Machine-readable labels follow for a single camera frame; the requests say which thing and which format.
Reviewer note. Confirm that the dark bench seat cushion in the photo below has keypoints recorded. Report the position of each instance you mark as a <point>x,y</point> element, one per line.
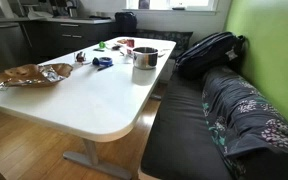
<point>180,133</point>

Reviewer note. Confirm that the white framed window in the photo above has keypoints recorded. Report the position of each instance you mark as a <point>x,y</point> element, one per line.
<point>170,3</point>

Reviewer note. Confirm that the small object on windowsill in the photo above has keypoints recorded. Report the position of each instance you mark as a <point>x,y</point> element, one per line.
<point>178,8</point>

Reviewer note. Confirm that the stainless steel pot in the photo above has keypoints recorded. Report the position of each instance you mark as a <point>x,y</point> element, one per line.
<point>145,60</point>

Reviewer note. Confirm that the dark kitchen cabinet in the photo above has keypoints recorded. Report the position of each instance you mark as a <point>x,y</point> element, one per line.
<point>70,35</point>

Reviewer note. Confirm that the white plastic packet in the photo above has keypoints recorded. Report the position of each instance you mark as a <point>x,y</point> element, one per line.
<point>125,50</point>

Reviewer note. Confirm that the blue ballpoint pen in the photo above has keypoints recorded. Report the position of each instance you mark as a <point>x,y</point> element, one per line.
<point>104,67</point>

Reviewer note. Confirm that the blue masking tape roll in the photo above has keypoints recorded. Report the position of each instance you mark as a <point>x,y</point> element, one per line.
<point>106,64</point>

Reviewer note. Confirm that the black flat strip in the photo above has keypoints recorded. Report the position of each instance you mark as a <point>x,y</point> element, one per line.
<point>98,50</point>

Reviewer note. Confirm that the black bag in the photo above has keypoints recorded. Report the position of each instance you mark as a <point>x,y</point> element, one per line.
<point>125,21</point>

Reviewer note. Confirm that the long floral back cushion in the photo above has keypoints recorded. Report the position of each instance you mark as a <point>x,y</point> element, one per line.
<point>250,113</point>

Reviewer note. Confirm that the black backpack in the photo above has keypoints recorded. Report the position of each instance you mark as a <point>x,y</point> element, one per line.
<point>207,53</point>

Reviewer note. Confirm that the floral cushion under window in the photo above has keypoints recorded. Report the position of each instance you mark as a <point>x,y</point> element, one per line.
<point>170,38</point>

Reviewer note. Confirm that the metal measuring spoon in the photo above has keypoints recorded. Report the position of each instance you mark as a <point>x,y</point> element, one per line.
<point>2,86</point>

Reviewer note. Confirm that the wooden cutting board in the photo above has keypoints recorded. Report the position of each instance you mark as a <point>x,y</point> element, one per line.
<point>20,72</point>

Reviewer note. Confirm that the red soda can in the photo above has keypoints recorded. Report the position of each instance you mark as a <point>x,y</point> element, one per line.
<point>130,43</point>

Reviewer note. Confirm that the steel dishwasher front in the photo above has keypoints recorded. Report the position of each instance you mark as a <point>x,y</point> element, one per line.
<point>2,46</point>

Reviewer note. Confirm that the clear round plastic lid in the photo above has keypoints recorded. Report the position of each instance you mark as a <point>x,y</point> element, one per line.
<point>85,62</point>

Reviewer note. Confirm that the orange snack packet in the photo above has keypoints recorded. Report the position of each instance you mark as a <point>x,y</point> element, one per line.
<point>121,41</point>

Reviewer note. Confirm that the kettle on counter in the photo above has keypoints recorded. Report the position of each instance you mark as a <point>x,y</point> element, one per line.
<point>72,10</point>

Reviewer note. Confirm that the grey table leg base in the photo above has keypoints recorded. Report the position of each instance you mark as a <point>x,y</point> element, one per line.
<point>90,156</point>

